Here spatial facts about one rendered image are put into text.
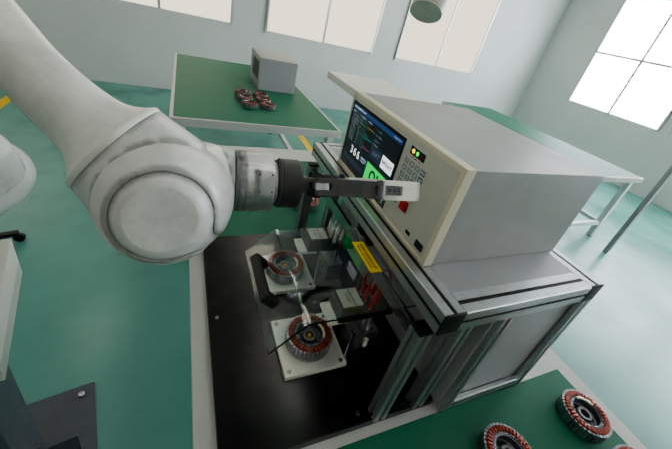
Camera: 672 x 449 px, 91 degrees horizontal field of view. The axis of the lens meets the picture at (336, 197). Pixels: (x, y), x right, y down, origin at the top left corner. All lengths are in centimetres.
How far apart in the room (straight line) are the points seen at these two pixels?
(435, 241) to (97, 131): 50
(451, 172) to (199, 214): 42
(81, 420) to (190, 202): 149
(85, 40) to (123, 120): 506
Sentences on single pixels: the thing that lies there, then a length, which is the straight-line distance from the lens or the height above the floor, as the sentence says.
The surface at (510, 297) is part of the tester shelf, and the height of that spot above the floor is 112.
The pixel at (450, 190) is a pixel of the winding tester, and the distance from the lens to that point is 58.
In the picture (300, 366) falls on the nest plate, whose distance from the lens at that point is 84.
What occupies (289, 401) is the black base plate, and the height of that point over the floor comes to 77.
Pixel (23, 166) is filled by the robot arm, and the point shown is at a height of 102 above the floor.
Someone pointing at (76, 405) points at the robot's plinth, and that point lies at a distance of 175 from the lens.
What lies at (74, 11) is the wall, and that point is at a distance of 534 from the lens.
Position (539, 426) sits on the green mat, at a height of 75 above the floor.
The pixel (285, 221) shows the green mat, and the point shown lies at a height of 75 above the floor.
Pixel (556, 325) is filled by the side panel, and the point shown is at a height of 98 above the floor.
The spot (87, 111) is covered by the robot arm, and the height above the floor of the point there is 137.
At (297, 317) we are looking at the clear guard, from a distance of 56.
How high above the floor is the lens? 149
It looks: 29 degrees down
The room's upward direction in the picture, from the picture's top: 15 degrees clockwise
